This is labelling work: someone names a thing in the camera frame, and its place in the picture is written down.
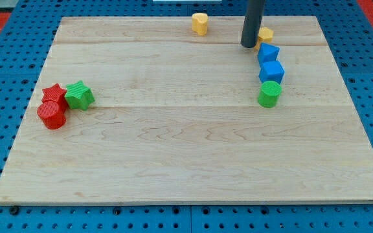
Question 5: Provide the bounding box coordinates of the green cylinder block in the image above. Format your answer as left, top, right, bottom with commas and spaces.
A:
257, 80, 282, 108

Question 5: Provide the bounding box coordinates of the red star block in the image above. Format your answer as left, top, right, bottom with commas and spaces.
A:
41, 83, 69, 113

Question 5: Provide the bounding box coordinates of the blue cube block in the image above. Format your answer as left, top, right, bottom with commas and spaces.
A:
259, 60, 285, 84

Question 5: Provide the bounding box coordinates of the yellow hexagon block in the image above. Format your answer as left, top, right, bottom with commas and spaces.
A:
254, 27, 274, 50

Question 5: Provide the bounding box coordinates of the blue triangle block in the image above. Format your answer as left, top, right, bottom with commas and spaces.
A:
257, 43, 280, 65

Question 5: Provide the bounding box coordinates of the yellow heart block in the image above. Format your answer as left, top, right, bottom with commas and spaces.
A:
192, 13, 209, 36

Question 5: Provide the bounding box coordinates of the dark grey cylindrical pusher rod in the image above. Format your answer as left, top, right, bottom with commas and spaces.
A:
241, 0, 266, 48

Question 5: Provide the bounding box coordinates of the red cylinder block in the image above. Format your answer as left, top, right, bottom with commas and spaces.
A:
37, 101, 66, 129

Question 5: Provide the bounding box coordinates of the green star block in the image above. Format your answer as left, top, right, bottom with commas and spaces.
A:
65, 80, 95, 111

